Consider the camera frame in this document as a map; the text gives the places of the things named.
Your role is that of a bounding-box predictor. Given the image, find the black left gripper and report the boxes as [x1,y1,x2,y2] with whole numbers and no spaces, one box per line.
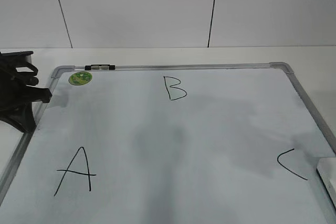
[1,51,51,133]

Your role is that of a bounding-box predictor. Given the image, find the round green magnet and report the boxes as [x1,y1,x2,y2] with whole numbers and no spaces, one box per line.
[68,71,92,86]

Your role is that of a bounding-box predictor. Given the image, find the white board with grey frame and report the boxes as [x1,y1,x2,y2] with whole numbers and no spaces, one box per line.
[1,62,335,223]

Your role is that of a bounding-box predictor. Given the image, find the white board eraser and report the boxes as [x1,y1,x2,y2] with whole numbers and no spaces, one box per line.
[317,157,336,205]

